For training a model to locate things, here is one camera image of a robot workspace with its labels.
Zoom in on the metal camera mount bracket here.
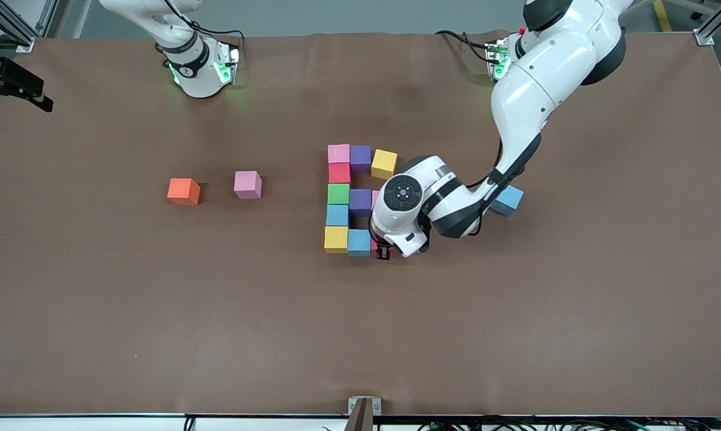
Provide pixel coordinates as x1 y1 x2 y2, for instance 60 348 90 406
348 396 382 431

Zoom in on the purple foam cube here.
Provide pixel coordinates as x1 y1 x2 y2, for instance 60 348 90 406
350 145 373 175
349 189 373 218

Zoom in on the black cable on table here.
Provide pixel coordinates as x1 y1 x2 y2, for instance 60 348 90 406
434 29 494 62

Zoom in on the aluminium frame profile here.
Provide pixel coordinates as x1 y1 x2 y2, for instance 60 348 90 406
0 0 36 53
693 0 721 47

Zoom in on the brown table cover mat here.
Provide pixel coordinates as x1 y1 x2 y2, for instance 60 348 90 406
0 30 721 418

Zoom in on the orange foam cube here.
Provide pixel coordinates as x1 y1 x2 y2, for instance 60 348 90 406
167 178 202 207

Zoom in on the yellow foam cube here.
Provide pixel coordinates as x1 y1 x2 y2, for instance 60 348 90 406
324 226 350 254
371 149 398 181

